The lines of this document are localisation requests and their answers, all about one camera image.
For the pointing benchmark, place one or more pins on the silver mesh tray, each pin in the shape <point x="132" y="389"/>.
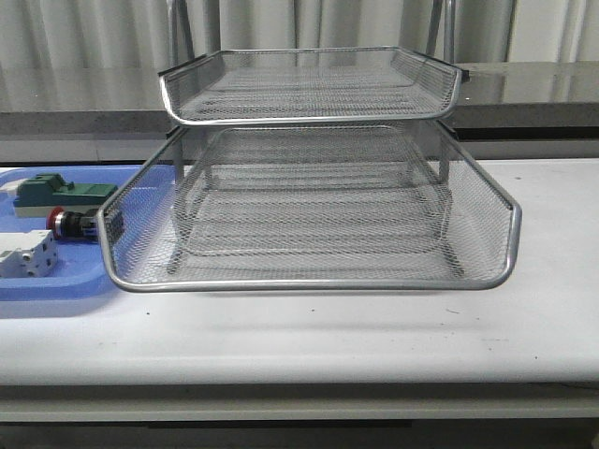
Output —
<point x="314" y="208"/>
<point x="479" y="251"/>
<point x="255" y="87"/>

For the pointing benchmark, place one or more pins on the red emergency stop push button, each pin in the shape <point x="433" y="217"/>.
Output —
<point x="75" y="225"/>

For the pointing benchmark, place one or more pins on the silver mesh bottom tray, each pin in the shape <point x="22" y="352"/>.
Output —
<point x="314" y="208"/>

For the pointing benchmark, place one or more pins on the silver mesh top tray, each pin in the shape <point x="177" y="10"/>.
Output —
<point x="255" y="87"/>

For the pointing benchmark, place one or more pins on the blue plastic tray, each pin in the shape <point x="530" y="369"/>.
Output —
<point x="142" y="253"/>

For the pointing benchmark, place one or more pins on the dark stone back counter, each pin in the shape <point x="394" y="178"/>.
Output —
<point x="512" y="101"/>

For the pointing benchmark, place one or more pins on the green and beige switch block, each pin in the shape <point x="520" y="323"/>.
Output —
<point x="39" y="195"/>

